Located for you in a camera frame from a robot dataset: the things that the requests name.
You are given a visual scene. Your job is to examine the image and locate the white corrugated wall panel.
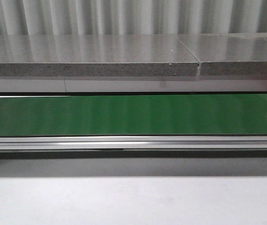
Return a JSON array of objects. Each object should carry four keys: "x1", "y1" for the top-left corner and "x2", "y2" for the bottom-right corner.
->
[{"x1": 0, "y1": 0, "x2": 267, "y2": 35}]

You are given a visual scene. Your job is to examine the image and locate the aluminium conveyor side rail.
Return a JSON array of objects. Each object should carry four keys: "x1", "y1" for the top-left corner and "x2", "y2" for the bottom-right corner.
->
[{"x1": 0, "y1": 135, "x2": 267, "y2": 153}]

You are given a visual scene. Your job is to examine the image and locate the grey stone slab right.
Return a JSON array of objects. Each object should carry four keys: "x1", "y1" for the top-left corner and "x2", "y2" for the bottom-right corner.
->
[{"x1": 177, "y1": 33, "x2": 267, "y2": 78}]

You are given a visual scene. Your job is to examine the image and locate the white base panel under slabs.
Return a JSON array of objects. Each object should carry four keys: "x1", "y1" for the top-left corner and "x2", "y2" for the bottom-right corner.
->
[{"x1": 0, "y1": 76, "x2": 267, "y2": 93}]

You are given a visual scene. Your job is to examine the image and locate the green conveyor belt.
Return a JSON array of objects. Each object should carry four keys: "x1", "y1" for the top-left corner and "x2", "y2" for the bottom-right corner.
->
[{"x1": 0, "y1": 94, "x2": 267, "y2": 136}]

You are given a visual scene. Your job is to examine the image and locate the grey stone slab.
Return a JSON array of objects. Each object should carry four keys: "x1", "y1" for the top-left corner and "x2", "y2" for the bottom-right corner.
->
[
  {"x1": 0, "y1": 35, "x2": 198, "y2": 77},
  {"x1": 177, "y1": 33, "x2": 267, "y2": 78}
]

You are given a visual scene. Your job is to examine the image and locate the grey stone slab left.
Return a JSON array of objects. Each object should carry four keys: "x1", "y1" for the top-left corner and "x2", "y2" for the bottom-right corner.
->
[{"x1": 0, "y1": 35, "x2": 198, "y2": 77}]

